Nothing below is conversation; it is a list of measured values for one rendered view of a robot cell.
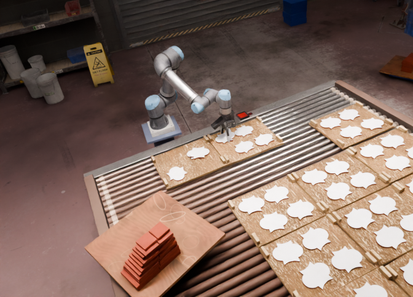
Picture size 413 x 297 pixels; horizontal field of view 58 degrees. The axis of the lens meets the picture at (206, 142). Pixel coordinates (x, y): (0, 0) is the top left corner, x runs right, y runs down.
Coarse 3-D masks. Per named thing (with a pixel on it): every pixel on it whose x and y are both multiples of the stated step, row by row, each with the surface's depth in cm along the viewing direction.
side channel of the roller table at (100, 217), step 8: (88, 176) 243; (88, 184) 237; (96, 184) 247; (88, 192) 231; (96, 192) 230; (96, 200) 224; (96, 208) 218; (96, 216) 213; (104, 216) 212; (96, 224) 208; (104, 224) 207; (112, 280) 178; (120, 288) 174; (120, 296) 170; (128, 296) 170
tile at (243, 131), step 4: (240, 128) 263; (244, 128) 262; (248, 128) 262; (252, 128) 261; (236, 132) 260; (240, 132) 259; (244, 132) 258; (248, 132) 258; (240, 136) 257; (244, 136) 255
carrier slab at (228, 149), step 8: (256, 120) 270; (232, 128) 266; (256, 128) 262; (264, 128) 261; (216, 136) 261; (248, 136) 256; (256, 136) 255; (272, 136) 252; (216, 144) 254; (224, 144) 253; (232, 144) 251; (272, 144) 245; (280, 144) 244; (224, 152) 245; (232, 152) 244; (248, 152) 242; (256, 152) 240; (232, 160) 238; (240, 160) 238
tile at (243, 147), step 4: (240, 144) 248; (244, 144) 248; (248, 144) 247; (252, 144) 247; (236, 148) 245; (240, 148) 245; (244, 148) 244; (248, 148) 244; (252, 148) 243; (240, 152) 242
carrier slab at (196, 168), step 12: (192, 144) 258; (204, 144) 256; (156, 156) 252; (168, 156) 251; (180, 156) 249; (216, 156) 243; (156, 168) 242; (168, 168) 240; (192, 168) 237; (204, 168) 235; (216, 168) 234; (168, 180) 231
